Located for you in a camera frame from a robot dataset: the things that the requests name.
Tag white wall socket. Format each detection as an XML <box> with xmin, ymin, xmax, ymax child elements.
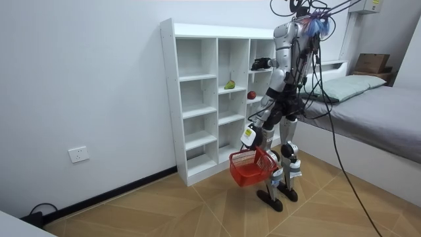
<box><xmin>67</xmin><ymin>145</ymin><xmax>91</xmax><ymax>164</ymax></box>

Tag grey bed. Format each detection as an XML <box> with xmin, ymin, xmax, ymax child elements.
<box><xmin>294</xmin><ymin>60</ymin><xmax>421</xmax><ymax>209</ymax></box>

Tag white desk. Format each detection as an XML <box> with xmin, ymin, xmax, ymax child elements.
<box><xmin>0</xmin><ymin>209</ymin><xmax>57</xmax><ymax>237</ymax></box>

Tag brown cardboard box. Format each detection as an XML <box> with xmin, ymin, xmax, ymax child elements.
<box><xmin>354</xmin><ymin>53</ymin><xmax>391</xmax><ymax>75</ymax></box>

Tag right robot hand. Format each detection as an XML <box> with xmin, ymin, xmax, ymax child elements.
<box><xmin>251</xmin><ymin>57</ymin><xmax>271</xmax><ymax>71</ymax></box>

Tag black cable to floor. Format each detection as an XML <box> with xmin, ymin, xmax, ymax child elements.
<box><xmin>315</xmin><ymin>42</ymin><xmax>384</xmax><ymax>237</ymax></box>

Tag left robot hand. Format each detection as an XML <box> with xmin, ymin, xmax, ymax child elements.
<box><xmin>239</xmin><ymin>122</ymin><xmax>264</xmax><ymax>152</ymax></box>

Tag cable bundle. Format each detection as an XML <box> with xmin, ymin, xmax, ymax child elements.
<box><xmin>269</xmin><ymin>0</ymin><xmax>363</xmax><ymax>38</ymax></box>

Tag white cubby shelf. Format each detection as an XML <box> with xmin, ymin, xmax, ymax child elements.
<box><xmin>159</xmin><ymin>18</ymin><xmax>283</xmax><ymax>187</ymax></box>

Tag black power adapter with cable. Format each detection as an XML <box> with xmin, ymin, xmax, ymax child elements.
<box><xmin>18</xmin><ymin>202</ymin><xmax>60</xmax><ymax>229</ymax></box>

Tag red plastic basket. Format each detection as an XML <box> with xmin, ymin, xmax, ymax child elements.
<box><xmin>228</xmin><ymin>145</ymin><xmax>280</xmax><ymax>188</ymax></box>

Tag pale green pillow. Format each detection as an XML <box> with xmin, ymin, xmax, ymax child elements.
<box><xmin>299</xmin><ymin>74</ymin><xmax>387</xmax><ymax>105</ymax></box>

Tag white wall box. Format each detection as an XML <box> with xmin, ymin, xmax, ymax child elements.
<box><xmin>347</xmin><ymin>0</ymin><xmax>384</xmax><ymax>15</ymax></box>

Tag robot body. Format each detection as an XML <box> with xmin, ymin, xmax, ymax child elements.
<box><xmin>271</xmin><ymin>0</ymin><xmax>334</xmax><ymax>123</ymax></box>

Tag robot legs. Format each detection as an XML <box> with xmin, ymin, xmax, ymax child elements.
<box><xmin>256</xmin><ymin>111</ymin><xmax>303</xmax><ymax>213</ymax></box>

